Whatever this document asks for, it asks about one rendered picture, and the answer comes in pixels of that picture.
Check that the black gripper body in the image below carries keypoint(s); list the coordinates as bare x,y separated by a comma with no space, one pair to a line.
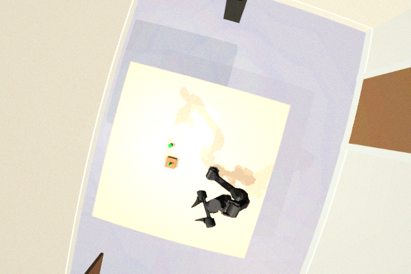
209,221

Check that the tan wooden block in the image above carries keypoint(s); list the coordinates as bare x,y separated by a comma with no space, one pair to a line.
170,159

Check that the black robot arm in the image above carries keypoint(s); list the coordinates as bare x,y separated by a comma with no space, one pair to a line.
224,202

